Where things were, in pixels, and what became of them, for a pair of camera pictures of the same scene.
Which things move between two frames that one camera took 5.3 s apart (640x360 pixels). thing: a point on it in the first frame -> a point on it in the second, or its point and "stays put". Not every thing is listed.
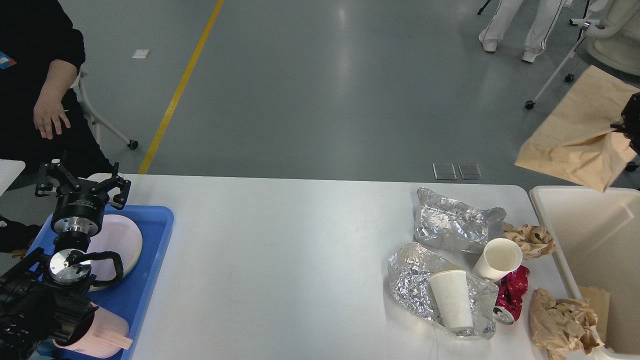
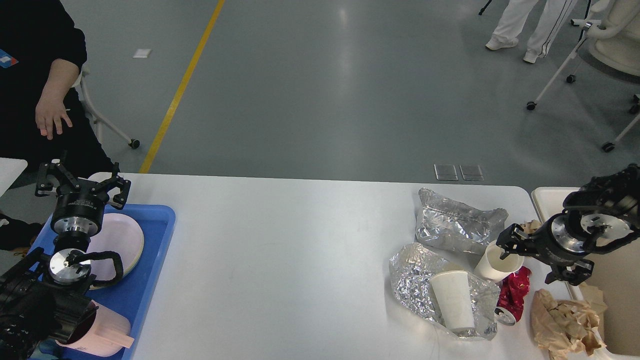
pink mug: x=101 y=335 stays put
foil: x=443 y=222 stays put
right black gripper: x=631 y=124 -> x=555 y=240
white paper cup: x=500 y=257 stays put
